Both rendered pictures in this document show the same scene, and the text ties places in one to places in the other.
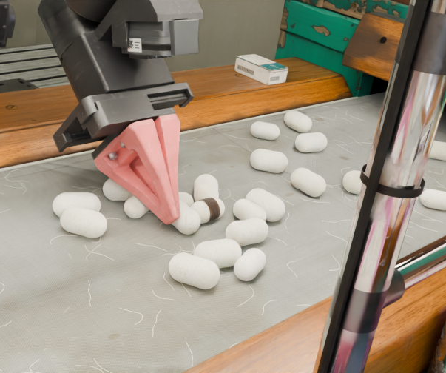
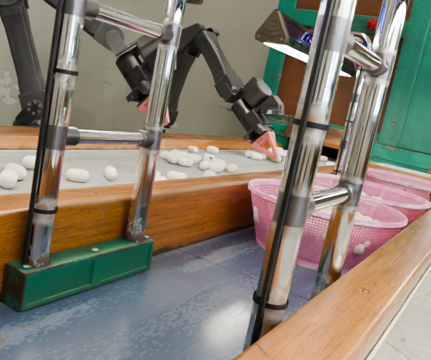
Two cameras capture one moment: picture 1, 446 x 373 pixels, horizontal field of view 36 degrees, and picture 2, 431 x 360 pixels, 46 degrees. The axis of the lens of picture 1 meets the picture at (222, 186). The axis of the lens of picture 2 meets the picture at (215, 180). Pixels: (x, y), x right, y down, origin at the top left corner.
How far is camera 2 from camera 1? 110 cm
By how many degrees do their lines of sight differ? 20
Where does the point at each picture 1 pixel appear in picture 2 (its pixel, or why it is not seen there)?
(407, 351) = not seen: hidden behind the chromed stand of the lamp
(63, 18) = (243, 106)
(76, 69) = (249, 118)
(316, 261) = not seen: hidden behind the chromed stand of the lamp
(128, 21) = (267, 106)
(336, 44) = (276, 131)
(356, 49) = (288, 131)
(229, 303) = not seen: hidden behind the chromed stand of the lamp
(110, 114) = (264, 128)
